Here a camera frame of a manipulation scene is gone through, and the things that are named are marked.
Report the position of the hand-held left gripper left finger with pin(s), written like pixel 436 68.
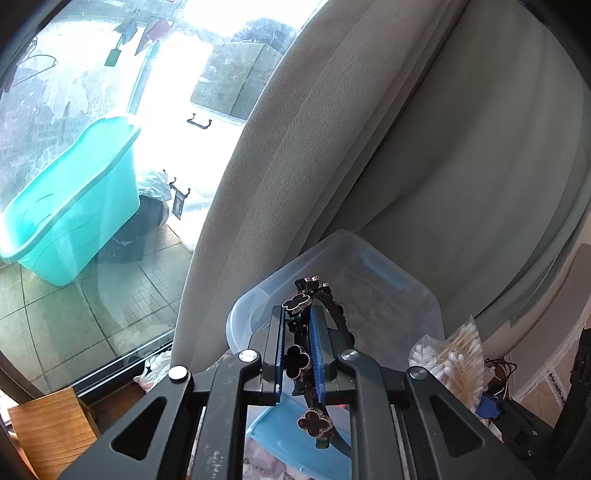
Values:
pixel 277 355

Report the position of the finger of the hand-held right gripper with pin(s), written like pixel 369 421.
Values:
pixel 521 429

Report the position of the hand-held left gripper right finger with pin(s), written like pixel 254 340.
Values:
pixel 318 355

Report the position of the black flower headband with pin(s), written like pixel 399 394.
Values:
pixel 298 362

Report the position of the clear plastic storage box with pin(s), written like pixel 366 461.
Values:
pixel 383 304

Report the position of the bag of cotton swabs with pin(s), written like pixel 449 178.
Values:
pixel 455 360

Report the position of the blue box lid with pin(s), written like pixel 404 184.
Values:
pixel 295 443

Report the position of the white shoe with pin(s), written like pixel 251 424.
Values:
pixel 152 374

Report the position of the black bag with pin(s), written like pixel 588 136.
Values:
pixel 138 226

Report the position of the grey-green curtain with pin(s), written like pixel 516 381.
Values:
pixel 392 138

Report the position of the wooden stool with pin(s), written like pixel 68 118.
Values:
pixel 51 429

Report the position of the teal plastic tub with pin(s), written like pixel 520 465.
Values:
pixel 69 207

